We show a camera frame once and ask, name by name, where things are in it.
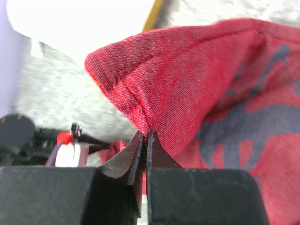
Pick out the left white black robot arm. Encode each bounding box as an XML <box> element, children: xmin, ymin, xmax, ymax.
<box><xmin>0</xmin><ymin>113</ymin><xmax>111</xmax><ymax>166</ymax></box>

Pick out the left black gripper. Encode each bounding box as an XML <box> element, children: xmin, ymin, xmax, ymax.
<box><xmin>70</xmin><ymin>122</ymin><xmax>111</xmax><ymax>155</ymax></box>

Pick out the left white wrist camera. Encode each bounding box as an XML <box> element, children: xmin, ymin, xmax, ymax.
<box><xmin>55</xmin><ymin>132</ymin><xmax>89</xmax><ymax>167</ymax></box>

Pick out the white pillow yellow edge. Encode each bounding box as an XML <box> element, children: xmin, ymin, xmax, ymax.
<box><xmin>7</xmin><ymin>0</ymin><xmax>162</xmax><ymax>66</ymax></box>

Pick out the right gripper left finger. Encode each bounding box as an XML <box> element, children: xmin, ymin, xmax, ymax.
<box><xmin>0</xmin><ymin>132</ymin><xmax>143</xmax><ymax>225</ymax></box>

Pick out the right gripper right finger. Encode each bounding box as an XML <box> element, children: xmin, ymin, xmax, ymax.
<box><xmin>146</xmin><ymin>131</ymin><xmax>269</xmax><ymax>225</ymax></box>

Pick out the red pillowcase grey print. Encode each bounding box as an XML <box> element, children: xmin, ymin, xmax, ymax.
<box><xmin>85</xmin><ymin>18</ymin><xmax>300</xmax><ymax>225</ymax></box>

